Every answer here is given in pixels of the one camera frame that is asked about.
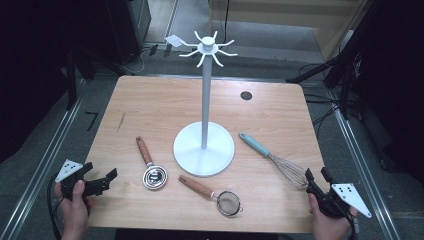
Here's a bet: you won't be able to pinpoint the wooden handled mesh strainer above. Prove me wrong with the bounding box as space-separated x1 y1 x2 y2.
178 174 244 218

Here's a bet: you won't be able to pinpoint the thin black hanging cable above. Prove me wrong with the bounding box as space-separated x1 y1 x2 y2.
221 0 232 45

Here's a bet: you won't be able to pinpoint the black cabinet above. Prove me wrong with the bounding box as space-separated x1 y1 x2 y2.
106 0 152 66

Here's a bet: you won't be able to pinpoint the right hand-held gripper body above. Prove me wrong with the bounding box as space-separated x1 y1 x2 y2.
305 183 373 219

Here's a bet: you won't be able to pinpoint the person's left hand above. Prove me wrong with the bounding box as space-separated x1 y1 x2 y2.
54 179 94 233

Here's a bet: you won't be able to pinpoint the black floor cables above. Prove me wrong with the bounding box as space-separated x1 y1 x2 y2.
301 63 344 138

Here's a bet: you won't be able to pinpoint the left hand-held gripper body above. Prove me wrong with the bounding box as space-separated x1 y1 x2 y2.
54 159 112 201

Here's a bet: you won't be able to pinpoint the person's right hand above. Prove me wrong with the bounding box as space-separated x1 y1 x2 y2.
308 193 359 240

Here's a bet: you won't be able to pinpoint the white floor cable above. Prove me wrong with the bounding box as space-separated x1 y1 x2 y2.
119 49 147 75

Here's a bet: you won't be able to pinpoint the metal floor rail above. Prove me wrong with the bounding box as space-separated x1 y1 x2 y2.
0 76 88 240
324 88 401 240

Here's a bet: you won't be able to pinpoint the teal handled wire whisk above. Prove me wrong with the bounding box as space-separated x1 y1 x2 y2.
238 132 309 191

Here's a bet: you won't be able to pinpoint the black upright stand post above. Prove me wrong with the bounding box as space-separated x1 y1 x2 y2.
64 49 79 111

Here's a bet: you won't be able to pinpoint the white utensil rack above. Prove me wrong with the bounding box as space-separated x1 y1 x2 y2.
173 30 239 178

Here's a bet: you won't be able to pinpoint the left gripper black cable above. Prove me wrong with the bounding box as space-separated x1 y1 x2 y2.
46 173 68 240

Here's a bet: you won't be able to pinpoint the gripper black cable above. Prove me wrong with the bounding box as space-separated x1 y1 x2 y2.
46 173 68 240
344 211 360 240

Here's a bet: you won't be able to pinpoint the wooden handled steel measuring spoon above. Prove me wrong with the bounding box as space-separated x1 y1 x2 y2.
135 135 169 191

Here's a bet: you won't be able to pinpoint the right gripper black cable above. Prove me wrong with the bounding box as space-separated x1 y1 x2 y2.
344 211 360 240

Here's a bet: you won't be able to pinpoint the white paper sheet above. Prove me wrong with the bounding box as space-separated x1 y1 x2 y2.
163 34 186 48

